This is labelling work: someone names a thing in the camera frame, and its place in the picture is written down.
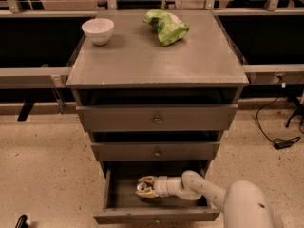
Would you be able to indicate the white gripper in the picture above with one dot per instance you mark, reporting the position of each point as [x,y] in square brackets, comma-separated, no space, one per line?
[161,186]

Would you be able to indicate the middle grey drawer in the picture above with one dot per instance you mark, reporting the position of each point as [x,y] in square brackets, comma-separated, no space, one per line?
[154,151]

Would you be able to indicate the redbull can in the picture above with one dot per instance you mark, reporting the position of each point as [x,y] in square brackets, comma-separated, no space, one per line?
[141,186]

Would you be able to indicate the white ceramic bowl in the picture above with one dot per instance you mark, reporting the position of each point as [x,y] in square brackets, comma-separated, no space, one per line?
[98,30]

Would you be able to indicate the grey wooden drawer cabinet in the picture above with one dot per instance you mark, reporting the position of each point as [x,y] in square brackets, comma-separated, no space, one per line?
[134,69]

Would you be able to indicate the black power adapter with cable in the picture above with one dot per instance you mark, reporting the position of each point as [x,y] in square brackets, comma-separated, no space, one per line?
[279,143]

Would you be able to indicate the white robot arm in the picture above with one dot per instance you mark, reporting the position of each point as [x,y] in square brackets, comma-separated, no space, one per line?
[243,204]

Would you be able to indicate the top grey drawer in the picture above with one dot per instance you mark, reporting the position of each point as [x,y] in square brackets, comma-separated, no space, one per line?
[132,118]

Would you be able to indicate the black object bottom left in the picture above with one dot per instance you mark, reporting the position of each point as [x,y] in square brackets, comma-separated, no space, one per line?
[22,222]

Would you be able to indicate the grey metal railing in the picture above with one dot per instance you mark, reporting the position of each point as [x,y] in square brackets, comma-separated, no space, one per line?
[48,77]

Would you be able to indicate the open bottom grey drawer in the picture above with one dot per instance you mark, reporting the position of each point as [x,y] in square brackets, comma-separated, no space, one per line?
[122,204]

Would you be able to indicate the green crumpled chip bag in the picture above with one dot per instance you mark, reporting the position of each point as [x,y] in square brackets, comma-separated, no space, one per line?
[168,25]

